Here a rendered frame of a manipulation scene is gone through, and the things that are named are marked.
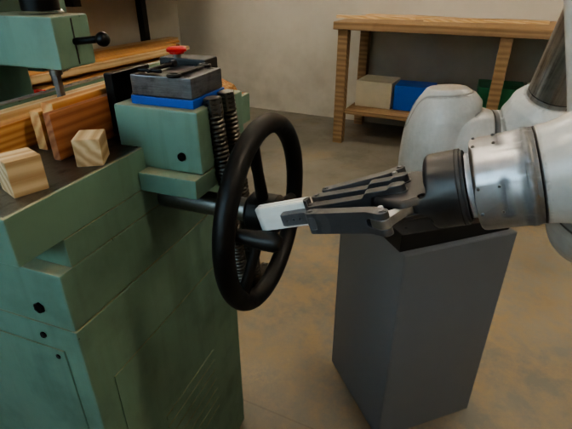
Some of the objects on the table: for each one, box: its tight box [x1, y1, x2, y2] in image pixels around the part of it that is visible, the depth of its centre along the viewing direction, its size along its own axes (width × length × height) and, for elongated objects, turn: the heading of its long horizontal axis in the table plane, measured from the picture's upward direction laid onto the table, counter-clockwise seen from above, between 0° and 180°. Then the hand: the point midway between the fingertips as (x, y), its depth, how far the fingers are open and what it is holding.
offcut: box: [71, 129, 110, 167], centre depth 59 cm, size 4×3×4 cm
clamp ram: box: [103, 63, 149, 134], centre depth 68 cm, size 9×8×9 cm
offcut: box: [0, 147, 49, 198], centre depth 50 cm, size 4×4×4 cm
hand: (286, 214), depth 52 cm, fingers closed
